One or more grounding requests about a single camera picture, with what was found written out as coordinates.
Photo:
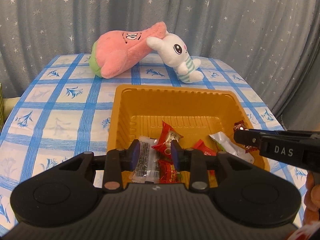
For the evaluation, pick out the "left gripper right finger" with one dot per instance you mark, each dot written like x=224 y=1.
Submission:
x=196 y=163

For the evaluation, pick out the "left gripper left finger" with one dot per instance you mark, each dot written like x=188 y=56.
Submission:
x=114 y=163

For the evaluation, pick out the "red wrapper snack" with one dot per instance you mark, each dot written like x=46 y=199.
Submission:
x=200 y=145

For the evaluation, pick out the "red square snack packet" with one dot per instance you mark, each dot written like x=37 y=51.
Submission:
x=168 y=173

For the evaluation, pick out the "red snack packet top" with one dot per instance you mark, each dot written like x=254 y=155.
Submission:
x=168 y=134

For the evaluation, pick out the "clear black seaweed snack packet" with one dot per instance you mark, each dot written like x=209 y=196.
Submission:
x=147 y=169

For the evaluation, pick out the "silver green snack pouch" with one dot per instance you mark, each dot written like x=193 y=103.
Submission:
x=226 y=145

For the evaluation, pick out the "small red candy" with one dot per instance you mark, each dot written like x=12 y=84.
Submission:
x=244 y=136

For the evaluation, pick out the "person right hand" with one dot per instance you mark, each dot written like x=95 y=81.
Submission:
x=311 y=200

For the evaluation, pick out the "orange plastic tray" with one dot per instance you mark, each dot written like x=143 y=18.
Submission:
x=193 y=112

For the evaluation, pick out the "blue checkered tablecloth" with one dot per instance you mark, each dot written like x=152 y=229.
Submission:
x=67 y=110

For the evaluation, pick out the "pink starfish plush toy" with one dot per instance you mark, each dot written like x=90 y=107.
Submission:
x=117 y=51

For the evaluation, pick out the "white bunny plush toy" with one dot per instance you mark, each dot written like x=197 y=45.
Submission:
x=174 y=53

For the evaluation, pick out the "green sofa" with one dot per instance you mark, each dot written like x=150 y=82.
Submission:
x=8 y=105

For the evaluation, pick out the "grey star curtain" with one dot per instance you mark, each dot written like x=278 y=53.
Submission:
x=272 y=44

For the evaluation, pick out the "green zigzag cushion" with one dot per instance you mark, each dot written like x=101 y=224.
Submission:
x=1 y=109

